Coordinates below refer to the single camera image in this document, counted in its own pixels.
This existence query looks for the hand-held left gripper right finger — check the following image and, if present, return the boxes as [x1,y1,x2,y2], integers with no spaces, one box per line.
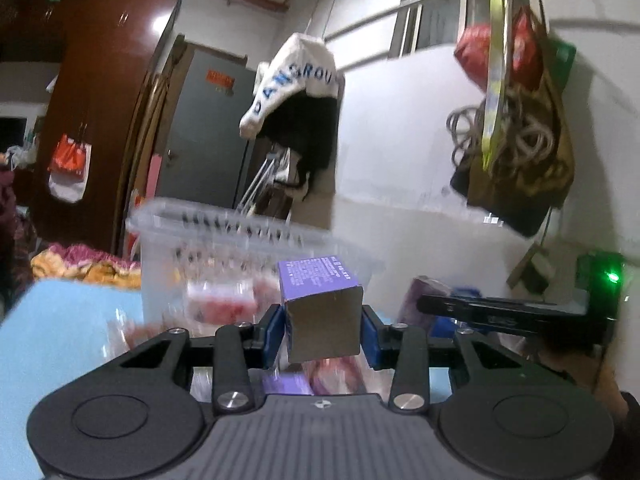
[361,306,522,414]

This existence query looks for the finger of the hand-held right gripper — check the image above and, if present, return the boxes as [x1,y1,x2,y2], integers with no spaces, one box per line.
[416,293,589,335]

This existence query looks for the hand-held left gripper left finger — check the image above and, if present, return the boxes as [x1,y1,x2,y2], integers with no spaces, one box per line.
[120,304,287,415]

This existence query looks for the purple cardboard box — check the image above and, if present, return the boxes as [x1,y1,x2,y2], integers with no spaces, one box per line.
[277,255,364,364]

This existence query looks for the clear plastic storage bin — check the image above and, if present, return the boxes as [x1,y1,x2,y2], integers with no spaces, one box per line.
[126,198,387,341]

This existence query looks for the person's right forearm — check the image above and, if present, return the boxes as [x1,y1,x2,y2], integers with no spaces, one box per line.
[597,360,640,480]

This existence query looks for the pink red snack packet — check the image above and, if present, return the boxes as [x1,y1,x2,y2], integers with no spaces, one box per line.
[304,356,373,397]

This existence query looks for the flat purple packet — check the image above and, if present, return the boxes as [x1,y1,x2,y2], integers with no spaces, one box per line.
[262,371,312,396]

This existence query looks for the red packets inside bin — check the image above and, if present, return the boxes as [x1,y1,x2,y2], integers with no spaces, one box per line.
[185,277,281,326]

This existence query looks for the dark purple packet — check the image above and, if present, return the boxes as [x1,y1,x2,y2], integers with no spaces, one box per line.
[397,276,453,336]

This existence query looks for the colourful printed blanket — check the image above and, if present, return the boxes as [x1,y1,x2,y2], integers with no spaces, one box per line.
[0,165,143,291]

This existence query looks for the black hanging garment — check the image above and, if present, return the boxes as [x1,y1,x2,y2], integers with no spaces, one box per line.
[260,94,338,203]

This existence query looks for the grey metal door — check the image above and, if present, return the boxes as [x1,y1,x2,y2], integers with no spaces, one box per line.
[152,35,273,213]

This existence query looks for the white and black hanging jacket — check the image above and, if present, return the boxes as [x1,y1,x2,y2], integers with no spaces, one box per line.
[239,33,346,141]

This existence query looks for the orange and white plastic bag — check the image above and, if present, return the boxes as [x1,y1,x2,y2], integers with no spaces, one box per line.
[47,123,94,204]

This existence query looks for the red hanging bag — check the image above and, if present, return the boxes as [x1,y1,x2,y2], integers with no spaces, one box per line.
[454,7,543,92]

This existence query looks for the brown wooden wardrobe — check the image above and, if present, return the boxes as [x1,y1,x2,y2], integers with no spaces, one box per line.
[0,0,182,256]

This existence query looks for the window with metal bars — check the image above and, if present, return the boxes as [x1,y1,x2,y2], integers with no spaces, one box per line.
[388,0,538,60]

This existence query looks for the hanging bags and cords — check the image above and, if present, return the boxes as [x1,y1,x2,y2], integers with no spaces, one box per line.
[449,20,577,239]

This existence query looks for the coiled grey rope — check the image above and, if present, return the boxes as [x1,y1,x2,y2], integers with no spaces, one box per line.
[446,87,560,181]

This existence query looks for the yellow strap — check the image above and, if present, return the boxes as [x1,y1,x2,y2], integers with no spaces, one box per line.
[482,0,516,171]

